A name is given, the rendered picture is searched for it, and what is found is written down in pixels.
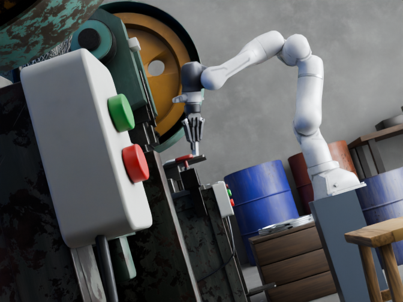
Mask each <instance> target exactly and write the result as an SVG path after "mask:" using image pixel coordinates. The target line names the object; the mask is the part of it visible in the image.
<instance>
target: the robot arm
mask: <svg viewBox="0 0 403 302"><path fill-rule="evenodd" d="M311 53H312V52H311V49H310V47H309V44H308V42H307V39H306V38H305V37H304V36H303V35H299V34H294V35H292V36H290V37H288V38H287V40H285V39H284V38H283V37H282V35H281V34H280V33H279V32H277V31H270V32H267V33H265V34H263V35H260V36H258V37H256V38H254V39H253V40H252V41H250V42H249V43H248V44H246V45H245V46H244V47H243V48H242V50H241V51H240V53H239V54H238V55H237V56H235V57H234V58H232V59H230V60H229V61H227V62H225V63H223V64H222V65H220V66H215V67H206V66H204V65H202V64H200V63H198V62H197V61H195V62H188V63H185V64H184V65H182V67H181V84H182V95H180V96H177V97H174V98H173V99H172V102H173V103H178V102H184V103H185V104H186V105H184V113H185V119H184V120H182V121H181V123H182V125H183V128H184V132H185V136H186V140H187V141H188V142H189V143H191V150H192V155H199V142H200V140H202V135H203V124H204V122H205V119H202V118H201V115H200V112H201V105H200V104H199V102H201V101H202V100H204V98H202V89H207V90H216V89H219V88H220V87H222V85H223V84H224V83H225V81H226V80H227V79H228V78H229V77H231V76H232V75H234V74H236V73H237V72H239V71H241V70H242V69H244V68H248V67H253V66H255V65H258V64H262V63H263V62H265V61H267V60H268V59H270V58H272V57H274V56H277V58H278V59H279V60H281V61H282V62H283V63H285V64H286V65H287V66H290V67H295V66H298V68H299V69H298V80H297V92H296V113H295V116H294V118H293V121H292V124H291V126H292V129H293V132H294V134H295V137H296V139H297V142H298V143H299V146H300V148H301V150H302V153H303V157H304V159H305V162H306V166H307V168H308V169H307V171H308V175H309V179H310V180H311V183H312V187H313V191H314V201H315V200H319V199H322V198H326V197H331V196H333V195H337V194H340V193H343V192H347V191H350V190H353V189H357V188H360V187H363V186H366V183H365V184H364V182H362V183H361V184H360V182H359V180H358V178H357V177H356V175H355V174H354V173H351V172H349V171H346V170H343V169H341V168H339V164H338V162H336V161H332V157H331V155H330V152H329V148H328V146H327V143H326V142H325V140H324V138H323V137H322V135H321V133H320V130H319V126H320V125H321V99H322V92H323V80H324V71H323V61H322V60H321V59H320V58H319V57H318V56H314V55H312V54H311ZM188 104H190V105H188Z"/></svg>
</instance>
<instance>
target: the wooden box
mask: <svg viewBox="0 0 403 302"><path fill-rule="evenodd" d="M248 240H249V243H250V246H251V250H252V253H253V256H254V259H255V263H256V266H257V269H258V273H259V275H260V279H261V282H262V285H267V284H269V283H272V282H275V283H276V287H274V288H270V289H267V290H264V292H265V295H266V298H267V301H268V302H307V301H311V300H315V299H317V298H321V297H324V296H327V295H330V294H334V293H337V290H336V287H335V283H334V281H333V277H332V274H331V272H330V268H329V265H328V263H327V259H326V256H325V253H324V250H323V247H322V244H321V241H320V238H319V235H318V231H317V228H316V226H315V222H314V221H312V222H309V223H307V224H303V225H300V226H297V227H294V228H290V229H287V230H284V231H280V232H276V233H274V234H269V235H264V236H260V235H257V236H255V237H251V238H249V239H248Z"/></svg>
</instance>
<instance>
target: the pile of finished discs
mask: <svg viewBox="0 0 403 302"><path fill-rule="evenodd" d="M313 220H314V219H313V217H312V214H309V215H305V216H301V217H298V219H290V220H287V221H284V222H280V223H277V224H274V225H270V226H267V227H264V228H262V229H259V230H258V233H259V235H260V236H264V235H269V234H274V233H276V232H280V231H284V230H287V229H290V228H294V227H298V226H300V225H303V224H307V223H309V222H312V221H313Z"/></svg>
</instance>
